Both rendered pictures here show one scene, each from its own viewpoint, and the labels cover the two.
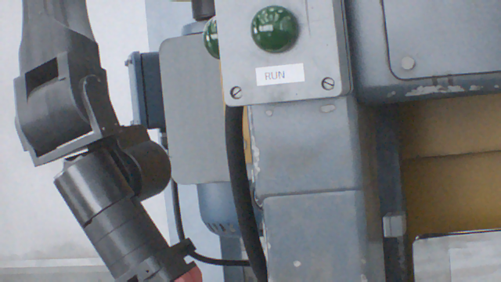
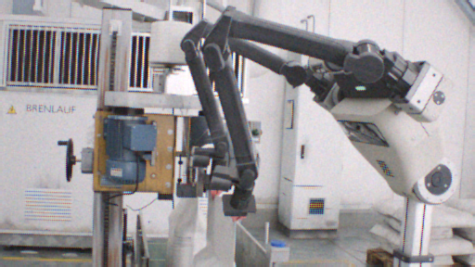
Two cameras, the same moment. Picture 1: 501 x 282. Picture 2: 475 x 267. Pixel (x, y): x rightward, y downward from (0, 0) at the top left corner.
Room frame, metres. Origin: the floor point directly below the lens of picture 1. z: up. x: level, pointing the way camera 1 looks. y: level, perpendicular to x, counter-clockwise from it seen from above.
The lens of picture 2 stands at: (1.73, 1.97, 1.38)
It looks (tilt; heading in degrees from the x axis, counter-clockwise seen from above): 3 degrees down; 243
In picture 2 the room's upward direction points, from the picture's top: 3 degrees clockwise
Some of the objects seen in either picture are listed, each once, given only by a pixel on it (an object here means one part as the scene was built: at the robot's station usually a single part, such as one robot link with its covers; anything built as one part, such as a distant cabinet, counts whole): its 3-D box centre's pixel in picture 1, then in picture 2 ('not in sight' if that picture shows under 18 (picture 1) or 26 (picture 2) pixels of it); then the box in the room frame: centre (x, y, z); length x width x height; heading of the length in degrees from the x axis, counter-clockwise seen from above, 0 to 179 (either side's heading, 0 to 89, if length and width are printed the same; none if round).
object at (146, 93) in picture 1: (163, 99); (139, 140); (1.16, 0.09, 1.25); 0.10 x 0.08 x 0.12; 10
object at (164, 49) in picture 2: not in sight; (171, 44); (1.03, 0.02, 1.61); 0.17 x 0.17 x 0.17
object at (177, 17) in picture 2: not in sight; (177, 53); (0.10, -2.41, 1.82); 0.51 x 0.27 x 0.71; 75
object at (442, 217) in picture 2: not in sight; (436, 216); (-1.84, -1.24, 0.56); 0.66 x 0.42 x 0.15; 165
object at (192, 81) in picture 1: (293, 99); (148, 141); (1.08, -0.05, 1.23); 0.28 x 0.07 x 0.16; 75
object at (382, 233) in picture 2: not in sight; (409, 234); (-1.93, -1.63, 0.32); 0.67 x 0.42 x 0.14; 169
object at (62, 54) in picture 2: not in sight; (122, 135); (0.30, -3.29, 1.05); 2.28 x 1.16 x 2.09; 165
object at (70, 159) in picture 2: not in sight; (69, 159); (1.35, -0.28, 1.13); 0.18 x 0.11 x 0.18; 75
